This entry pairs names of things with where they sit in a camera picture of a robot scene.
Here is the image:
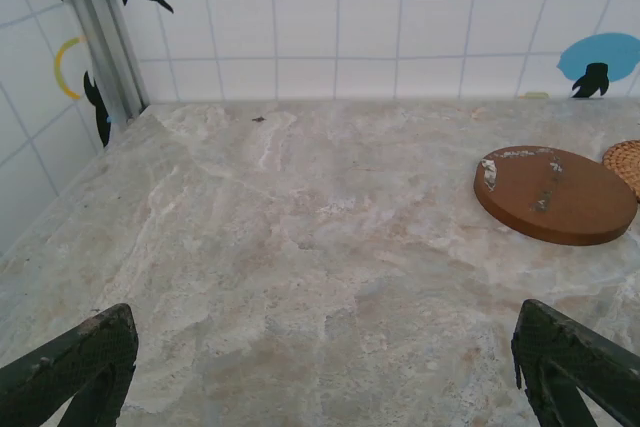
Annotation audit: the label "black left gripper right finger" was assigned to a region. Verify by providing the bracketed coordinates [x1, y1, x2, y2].
[510, 298, 640, 427]

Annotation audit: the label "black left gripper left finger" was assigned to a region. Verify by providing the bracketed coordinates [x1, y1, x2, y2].
[0, 303, 139, 427]

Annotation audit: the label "dark wooden coaster white marks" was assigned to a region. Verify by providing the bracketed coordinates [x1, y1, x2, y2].
[473, 145, 639, 247]

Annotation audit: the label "light brown cork coaster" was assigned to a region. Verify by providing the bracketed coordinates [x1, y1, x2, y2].
[602, 139, 640, 203]

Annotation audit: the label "seal blue circle sticker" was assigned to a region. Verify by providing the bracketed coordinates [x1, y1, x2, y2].
[556, 32, 640, 99]

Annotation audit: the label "black fish yellow ring sticker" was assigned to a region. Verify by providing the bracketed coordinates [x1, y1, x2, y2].
[53, 35, 112, 148]

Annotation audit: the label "aluminium frame post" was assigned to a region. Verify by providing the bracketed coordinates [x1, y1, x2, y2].
[49, 0, 151, 123]

